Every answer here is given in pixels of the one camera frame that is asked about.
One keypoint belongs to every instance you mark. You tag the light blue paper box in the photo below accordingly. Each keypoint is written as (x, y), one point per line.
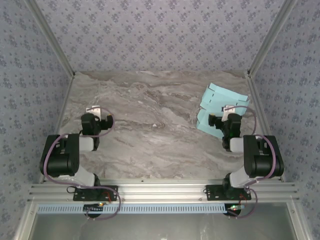
(215, 97)

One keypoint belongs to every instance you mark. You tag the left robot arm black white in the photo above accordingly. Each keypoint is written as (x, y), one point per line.
(62, 157)

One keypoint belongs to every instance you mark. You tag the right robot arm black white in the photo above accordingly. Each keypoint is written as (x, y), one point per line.
(262, 160)

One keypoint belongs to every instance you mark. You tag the black usb adapter board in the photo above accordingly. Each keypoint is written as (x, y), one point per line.
(233, 209)
(92, 208)

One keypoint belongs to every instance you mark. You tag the grey metal panel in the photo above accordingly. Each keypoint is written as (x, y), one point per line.
(160, 227)

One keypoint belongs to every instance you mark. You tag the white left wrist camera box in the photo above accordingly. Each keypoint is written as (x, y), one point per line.
(94, 110)

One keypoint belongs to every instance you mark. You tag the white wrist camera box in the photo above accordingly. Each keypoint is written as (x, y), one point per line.
(94, 110)
(228, 110)

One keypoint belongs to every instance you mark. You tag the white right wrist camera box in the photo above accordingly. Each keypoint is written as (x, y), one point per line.
(228, 110)

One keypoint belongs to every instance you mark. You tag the aluminium side rail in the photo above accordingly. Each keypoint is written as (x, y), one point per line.
(65, 100)
(257, 100)

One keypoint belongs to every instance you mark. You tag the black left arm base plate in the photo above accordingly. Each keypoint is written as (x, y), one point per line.
(112, 193)

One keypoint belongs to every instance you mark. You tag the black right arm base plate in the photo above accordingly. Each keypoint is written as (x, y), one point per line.
(212, 193)

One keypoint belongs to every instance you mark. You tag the aluminium mounting rail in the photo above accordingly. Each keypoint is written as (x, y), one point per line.
(160, 191)

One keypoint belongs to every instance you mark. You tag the aluminium frame post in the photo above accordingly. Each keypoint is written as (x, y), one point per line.
(270, 37)
(52, 37)

